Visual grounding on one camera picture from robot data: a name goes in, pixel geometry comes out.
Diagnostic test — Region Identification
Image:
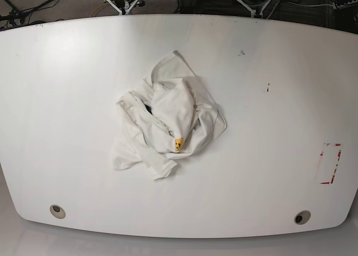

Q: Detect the red tape rectangle marking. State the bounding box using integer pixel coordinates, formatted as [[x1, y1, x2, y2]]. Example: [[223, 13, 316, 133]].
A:
[[317, 143, 342, 184]]

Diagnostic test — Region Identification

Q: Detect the table cable grommet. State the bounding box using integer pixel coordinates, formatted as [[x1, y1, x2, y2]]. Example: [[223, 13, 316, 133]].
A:
[[294, 210, 311, 225], [50, 205, 66, 219]]

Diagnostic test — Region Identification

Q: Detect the grey power strip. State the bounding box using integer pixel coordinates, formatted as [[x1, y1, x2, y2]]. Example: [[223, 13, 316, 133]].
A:
[[333, 0, 357, 10]]

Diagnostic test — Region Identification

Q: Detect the white T-shirt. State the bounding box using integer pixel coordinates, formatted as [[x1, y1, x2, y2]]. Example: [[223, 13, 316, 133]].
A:
[[112, 51, 227, 180]]

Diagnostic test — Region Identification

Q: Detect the right table cable grommet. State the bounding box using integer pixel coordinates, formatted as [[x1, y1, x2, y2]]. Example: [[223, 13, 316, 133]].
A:
[[294, 210, 311, 225]]

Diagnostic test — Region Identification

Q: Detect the yellow cable on floor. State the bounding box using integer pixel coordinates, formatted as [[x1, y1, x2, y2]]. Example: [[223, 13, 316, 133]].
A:
[[89, 4, 110, 17]]

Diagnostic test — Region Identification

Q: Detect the left table cable grommet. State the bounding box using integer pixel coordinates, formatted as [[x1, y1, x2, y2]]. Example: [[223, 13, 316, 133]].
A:
[[50, 205, 66, 219]]

